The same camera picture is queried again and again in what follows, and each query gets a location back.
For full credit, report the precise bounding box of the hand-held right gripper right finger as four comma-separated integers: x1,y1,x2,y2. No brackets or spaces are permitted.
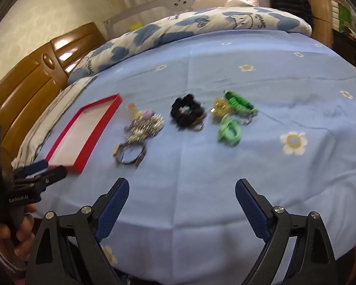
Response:
235,179,339,285

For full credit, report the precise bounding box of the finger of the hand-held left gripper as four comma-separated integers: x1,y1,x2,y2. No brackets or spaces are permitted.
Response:
13,159,50,179
15,166,68,192

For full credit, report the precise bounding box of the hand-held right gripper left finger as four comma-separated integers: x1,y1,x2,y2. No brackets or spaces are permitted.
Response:
25,177,130,285

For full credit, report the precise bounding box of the red shallow tray box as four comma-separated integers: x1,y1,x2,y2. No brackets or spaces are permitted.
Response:
45,94,123,174

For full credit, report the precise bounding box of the gold bangle bracelet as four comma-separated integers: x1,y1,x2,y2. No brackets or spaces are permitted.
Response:
113,141,148,169

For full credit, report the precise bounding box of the light green hair tie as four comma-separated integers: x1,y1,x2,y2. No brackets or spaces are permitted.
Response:
216,115,243,147

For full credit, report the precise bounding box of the pearl rhinestone hair accessory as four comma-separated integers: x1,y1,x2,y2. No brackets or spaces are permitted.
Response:
124,114,165,143

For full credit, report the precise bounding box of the dark green braided cord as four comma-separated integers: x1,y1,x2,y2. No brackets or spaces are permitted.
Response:
224,91,259,117

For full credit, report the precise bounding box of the yellow flower hair clip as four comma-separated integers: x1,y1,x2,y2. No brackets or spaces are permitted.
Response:
210,97,231,117

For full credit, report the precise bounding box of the black scrunchie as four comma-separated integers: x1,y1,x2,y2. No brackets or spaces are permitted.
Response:
170,93,207,129

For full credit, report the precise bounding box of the person's left hand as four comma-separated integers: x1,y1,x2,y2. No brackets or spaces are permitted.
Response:
0,205,45,262

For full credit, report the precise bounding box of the blue floral bed sheet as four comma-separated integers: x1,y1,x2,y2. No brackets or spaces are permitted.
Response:
12,30,356,285

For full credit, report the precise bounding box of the wooden headboard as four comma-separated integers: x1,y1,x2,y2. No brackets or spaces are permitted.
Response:
0,22,107,162

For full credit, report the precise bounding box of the blue heart patterned pillow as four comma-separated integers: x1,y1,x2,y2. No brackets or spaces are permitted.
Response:
67,6,313,85

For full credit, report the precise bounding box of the black puffer jacket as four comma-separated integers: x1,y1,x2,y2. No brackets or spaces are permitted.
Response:
269,0,314,33

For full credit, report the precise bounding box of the wooden wardrobe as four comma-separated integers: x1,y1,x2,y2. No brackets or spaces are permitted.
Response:
293,0,335,48

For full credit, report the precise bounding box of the grey bed rail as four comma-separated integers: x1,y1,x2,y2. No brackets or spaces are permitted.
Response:
103,0,271,34

